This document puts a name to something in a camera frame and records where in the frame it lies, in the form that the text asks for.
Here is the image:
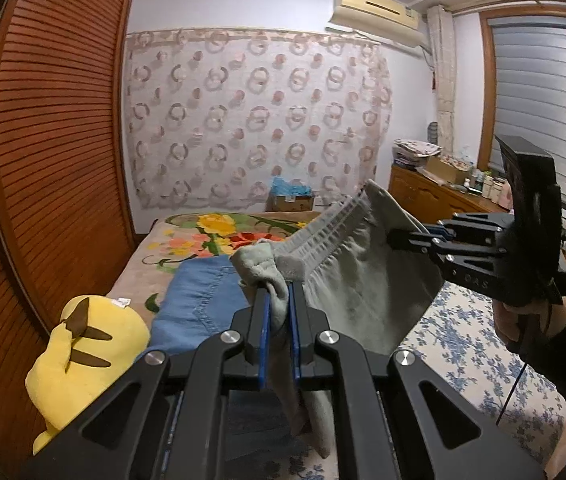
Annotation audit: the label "wooden louvred wardrobe door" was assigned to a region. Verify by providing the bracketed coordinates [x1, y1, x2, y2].
[0, 0, 141, 461]

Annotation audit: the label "person's right hand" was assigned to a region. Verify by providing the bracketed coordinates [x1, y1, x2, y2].
[493, 290, 566, 356]

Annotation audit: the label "colourful flower blanket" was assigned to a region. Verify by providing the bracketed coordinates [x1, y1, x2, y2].
[108, 210, 324, 321]

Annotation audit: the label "lace curtain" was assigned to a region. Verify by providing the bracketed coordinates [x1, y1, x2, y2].
[425, 5, 458, 156]

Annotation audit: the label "cream air conditioner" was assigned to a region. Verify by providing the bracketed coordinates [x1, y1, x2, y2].
[327, 0, 426, 48]

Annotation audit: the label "stack of printed cloths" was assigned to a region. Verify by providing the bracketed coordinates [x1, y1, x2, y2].
[393, 137, 441, 168]

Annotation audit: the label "open cardboard box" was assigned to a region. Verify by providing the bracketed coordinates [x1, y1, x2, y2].
[423, 154, 474, 185]

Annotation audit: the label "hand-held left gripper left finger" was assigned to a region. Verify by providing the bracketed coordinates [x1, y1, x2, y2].
[18, 282, 271, 480]

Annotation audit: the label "grey window blind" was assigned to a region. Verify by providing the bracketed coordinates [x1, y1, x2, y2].
[490, 17, 566, 231]

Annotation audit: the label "blue floral bedsheet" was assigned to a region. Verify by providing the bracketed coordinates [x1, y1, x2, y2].
[288, 280, 566, 480]

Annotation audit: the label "circle-patterned wall cloth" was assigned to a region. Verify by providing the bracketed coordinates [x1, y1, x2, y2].
[124, 27, 394, 211]

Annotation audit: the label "blue jeans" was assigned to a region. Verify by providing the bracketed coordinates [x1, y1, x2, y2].
[150, 254, 254, 356]

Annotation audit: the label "cardboard box with blue packets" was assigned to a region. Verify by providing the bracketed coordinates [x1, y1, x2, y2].
[269, 176, 314, 212]

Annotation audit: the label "row of small bottles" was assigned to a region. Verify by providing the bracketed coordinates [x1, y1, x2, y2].
[463, 170, 511, 203]

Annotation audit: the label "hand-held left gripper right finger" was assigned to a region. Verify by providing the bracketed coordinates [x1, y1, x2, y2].
[288, 280, 548, 480]

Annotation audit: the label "thin black cable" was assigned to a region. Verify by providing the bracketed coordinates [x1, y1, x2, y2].
[495, 305, 531, 426]

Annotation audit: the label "yellow plush toy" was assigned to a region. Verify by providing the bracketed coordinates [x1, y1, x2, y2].
[25, 294, 151, 456]

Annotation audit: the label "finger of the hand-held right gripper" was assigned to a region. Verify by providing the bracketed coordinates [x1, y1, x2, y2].
[428, 211, 514, 242]
[387, 229, 508, 267]

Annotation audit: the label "wooden cabinet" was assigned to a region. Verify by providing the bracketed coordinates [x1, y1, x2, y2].
[389, 165, 566, 306]

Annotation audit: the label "grey-green pants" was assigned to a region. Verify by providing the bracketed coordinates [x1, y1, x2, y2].
[230, 179, 446, 461]

